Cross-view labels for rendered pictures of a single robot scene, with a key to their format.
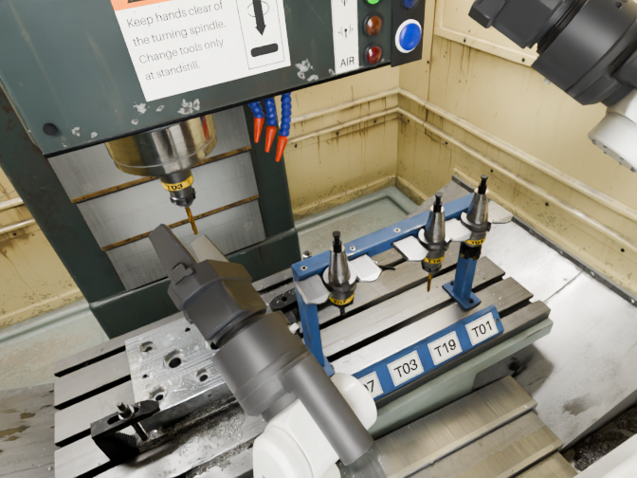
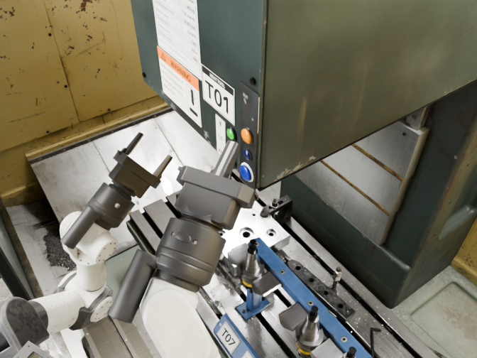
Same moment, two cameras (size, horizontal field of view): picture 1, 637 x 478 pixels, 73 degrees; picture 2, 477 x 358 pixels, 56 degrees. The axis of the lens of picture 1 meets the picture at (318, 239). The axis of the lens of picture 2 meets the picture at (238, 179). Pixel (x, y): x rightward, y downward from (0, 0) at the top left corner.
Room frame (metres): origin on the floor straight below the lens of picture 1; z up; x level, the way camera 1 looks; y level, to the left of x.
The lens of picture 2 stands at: (0.40, -0.68, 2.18)
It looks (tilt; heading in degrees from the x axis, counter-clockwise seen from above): 44 degrees down; 77
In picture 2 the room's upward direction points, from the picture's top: straight up
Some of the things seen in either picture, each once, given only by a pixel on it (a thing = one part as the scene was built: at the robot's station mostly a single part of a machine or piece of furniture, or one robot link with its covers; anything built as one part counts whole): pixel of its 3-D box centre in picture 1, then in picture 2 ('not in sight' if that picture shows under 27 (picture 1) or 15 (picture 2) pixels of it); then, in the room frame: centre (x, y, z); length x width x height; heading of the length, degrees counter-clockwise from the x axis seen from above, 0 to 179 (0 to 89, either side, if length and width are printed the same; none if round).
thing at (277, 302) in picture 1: (315, 292); (317, 292); (0.82, 0.03, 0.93); 0.26 x 0.05 x 0.06; 117
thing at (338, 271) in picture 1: (338, 262); (252, 258); (0.58, -0.03, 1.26); 0.04 x 0.04 x 0.07
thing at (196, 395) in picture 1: (197, 357); (238, 227); (0.63, 0.32, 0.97); 0.29 x 0.23 x 0.05; 112
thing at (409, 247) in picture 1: (411, 249); (293, 317); (0.64, -0.19, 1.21); 0.07 x 0.05 x 0.01; 22
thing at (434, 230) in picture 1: (435, 222); (311, 324); (0.67, -0.24, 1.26); 0.04 x 0.04 x 0.07
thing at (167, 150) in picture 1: (154, 114); not in sight; (0.62, 0.22, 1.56); 0.16 x 0.16 x 0.12
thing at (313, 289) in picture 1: (314, 290); (239, 255); (0.56, 0.02, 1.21); 0.07 x 0.05 x 0.01; 22
